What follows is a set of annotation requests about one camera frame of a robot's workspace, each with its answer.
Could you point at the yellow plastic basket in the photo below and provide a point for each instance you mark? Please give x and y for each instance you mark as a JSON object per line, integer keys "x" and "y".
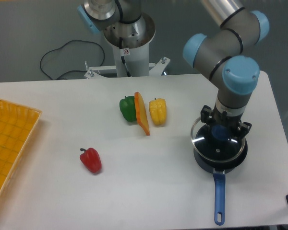
{"x": 17, "y": 123}

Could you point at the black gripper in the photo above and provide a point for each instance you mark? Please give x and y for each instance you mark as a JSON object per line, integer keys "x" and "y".
{"x": 216, "y": 118}

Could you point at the yellow bell pepper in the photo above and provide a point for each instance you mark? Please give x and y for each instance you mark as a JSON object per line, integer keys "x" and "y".
{"x": 158, "y": 111}

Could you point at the green bell pepper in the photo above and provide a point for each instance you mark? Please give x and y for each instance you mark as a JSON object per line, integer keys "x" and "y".
{"x": 127, "y": 108}

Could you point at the glass lid blue knob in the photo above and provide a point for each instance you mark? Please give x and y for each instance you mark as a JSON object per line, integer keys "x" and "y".
{"x": 215, "y": 144}

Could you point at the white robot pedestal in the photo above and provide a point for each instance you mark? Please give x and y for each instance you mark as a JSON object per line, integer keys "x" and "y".
{"x": 130, "y": 45}

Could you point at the dark pot blue handle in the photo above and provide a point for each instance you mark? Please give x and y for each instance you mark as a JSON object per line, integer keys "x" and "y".
{"x": 219, "y": 170}

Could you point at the orange pumpkin slice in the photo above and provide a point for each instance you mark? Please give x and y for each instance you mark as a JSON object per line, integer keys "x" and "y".
{"x": 141, "y": 114}

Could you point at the red bell pepper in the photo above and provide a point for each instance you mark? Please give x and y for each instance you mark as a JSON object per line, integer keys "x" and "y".
{"x": 91, "y": 160}

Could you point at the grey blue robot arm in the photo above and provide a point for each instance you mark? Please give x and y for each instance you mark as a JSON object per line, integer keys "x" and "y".
{"x": 219, "y": 59}

